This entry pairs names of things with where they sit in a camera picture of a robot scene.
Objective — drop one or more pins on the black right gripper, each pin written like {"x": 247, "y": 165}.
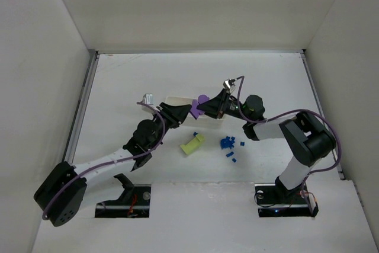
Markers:
{"x": 222, "y": 106}

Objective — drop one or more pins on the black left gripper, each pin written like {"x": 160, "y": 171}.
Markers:
{"x": 169, "y": 116}

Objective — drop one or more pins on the light green lego slide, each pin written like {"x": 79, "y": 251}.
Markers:
{"x": 193, "y": 145}

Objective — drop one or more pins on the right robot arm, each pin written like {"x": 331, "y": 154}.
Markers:
{"x": 307, "y": 138}

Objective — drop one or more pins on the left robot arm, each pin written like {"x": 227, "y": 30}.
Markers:
{"x": 61, "y": 194}

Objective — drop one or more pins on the white three-compartment tray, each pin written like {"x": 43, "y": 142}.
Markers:
{"x": 195, "y": 118}

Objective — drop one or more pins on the blue lego cluster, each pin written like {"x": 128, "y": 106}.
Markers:
{"x": 227, "y": 142}

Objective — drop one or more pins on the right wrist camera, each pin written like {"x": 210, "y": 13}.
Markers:
{"x": 229, "y": 85}

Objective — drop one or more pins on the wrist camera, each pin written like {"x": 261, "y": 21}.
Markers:
{"x": 148, "y": 99}
{"x": 229, "y": 85}

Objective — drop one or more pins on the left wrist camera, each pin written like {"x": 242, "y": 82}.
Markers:
{"x": 148, "y": 99}

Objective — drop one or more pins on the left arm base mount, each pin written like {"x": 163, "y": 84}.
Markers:
{"x": 132, "y": 203}

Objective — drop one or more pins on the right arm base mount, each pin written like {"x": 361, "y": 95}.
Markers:
{"x": 297, "y": 204}

